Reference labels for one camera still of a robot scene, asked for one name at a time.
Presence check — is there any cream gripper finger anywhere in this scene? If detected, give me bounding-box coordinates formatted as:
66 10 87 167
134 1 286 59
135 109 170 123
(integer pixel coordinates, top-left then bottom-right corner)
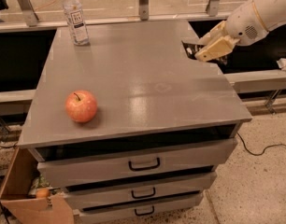
197 21 226 45
195 37 234 62

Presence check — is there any black rxbar chocolate bar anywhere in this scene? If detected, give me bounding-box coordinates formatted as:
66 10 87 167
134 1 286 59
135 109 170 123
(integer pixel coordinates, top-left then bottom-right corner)
186 44 204 58

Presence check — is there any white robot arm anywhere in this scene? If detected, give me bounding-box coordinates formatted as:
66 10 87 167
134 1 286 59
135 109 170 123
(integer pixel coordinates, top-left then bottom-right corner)
195 0 286 62

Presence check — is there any red apple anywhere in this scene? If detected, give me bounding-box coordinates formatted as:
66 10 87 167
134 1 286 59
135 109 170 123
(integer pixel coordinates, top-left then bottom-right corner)
65 91 97 123

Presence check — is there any grey drawer cabinet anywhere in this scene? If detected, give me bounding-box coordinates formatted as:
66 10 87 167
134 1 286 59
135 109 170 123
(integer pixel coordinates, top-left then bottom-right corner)
17 19 253 224

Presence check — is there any middle grey drawer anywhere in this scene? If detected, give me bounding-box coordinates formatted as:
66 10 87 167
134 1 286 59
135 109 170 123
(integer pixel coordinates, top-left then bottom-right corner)
64 172 217 209

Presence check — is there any grey drawer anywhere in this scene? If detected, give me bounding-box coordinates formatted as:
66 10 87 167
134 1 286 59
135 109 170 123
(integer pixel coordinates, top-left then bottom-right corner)
37 138 237 187
64 172 217 209
79 192 203 224

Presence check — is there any clear plastic water bottle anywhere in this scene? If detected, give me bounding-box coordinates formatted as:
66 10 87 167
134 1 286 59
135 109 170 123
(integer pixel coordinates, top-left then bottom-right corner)
63 0 89 46

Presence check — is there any bottom grey drawer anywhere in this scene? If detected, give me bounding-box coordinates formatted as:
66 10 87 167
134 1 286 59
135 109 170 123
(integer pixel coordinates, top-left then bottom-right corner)
79 192 203 224

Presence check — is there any top grey drawer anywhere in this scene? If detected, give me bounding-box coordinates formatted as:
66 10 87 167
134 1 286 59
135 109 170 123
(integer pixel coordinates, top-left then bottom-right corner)
37 138 237 187

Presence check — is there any orange fruit in box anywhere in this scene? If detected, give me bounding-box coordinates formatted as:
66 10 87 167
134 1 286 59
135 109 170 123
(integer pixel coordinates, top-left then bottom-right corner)
36 188 50 198

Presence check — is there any cardboard box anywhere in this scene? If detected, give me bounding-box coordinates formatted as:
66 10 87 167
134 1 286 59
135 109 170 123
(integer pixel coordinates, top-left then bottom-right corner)
0 147 74 224

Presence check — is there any black floor cable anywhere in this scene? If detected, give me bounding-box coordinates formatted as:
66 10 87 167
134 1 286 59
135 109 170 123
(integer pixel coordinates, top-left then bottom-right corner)
236 132 286 157

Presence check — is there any metal railing frame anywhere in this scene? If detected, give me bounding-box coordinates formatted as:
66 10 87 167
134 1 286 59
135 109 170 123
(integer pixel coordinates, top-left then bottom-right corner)
0 0 286 33

